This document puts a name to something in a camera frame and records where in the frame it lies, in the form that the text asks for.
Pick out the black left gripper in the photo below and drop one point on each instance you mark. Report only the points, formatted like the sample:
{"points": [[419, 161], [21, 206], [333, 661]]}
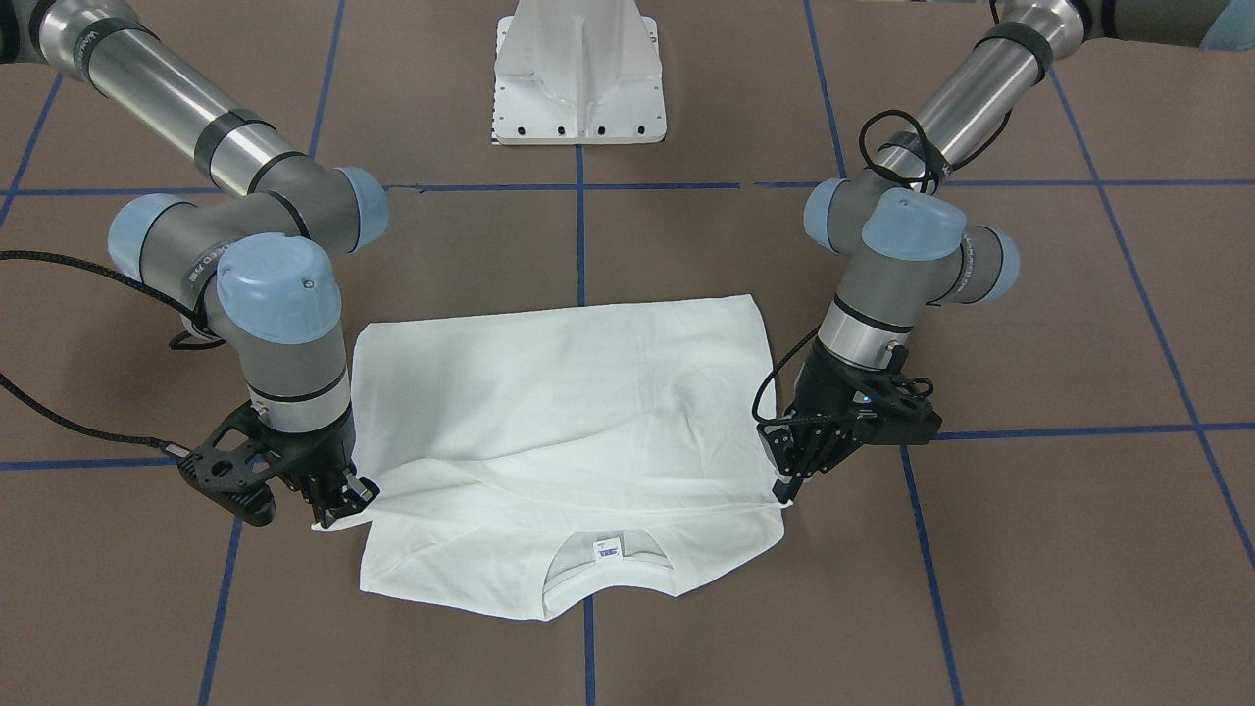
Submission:
{"points": [[827, 393]]}

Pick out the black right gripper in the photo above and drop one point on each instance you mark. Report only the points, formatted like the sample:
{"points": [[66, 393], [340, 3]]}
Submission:
{"points": [[316, 454]]}

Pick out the white long-sleeve printed shirt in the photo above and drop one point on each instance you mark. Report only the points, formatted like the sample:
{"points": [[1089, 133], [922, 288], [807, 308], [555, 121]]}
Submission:
{"points": [[527, 461]]}

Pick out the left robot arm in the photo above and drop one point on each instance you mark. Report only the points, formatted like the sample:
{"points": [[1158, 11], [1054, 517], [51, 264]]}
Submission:
{"points": [[910, 250]]}

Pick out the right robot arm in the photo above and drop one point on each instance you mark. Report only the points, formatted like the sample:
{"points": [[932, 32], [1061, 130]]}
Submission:
{"points": [[253, 273]]}

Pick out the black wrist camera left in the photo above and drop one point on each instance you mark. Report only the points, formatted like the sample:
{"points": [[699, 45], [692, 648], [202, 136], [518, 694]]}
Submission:
{"points": [[895, 409]]}

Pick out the white camera mast with base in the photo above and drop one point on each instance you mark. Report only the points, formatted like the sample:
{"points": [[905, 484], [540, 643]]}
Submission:
{"points": [[578, 73]]}

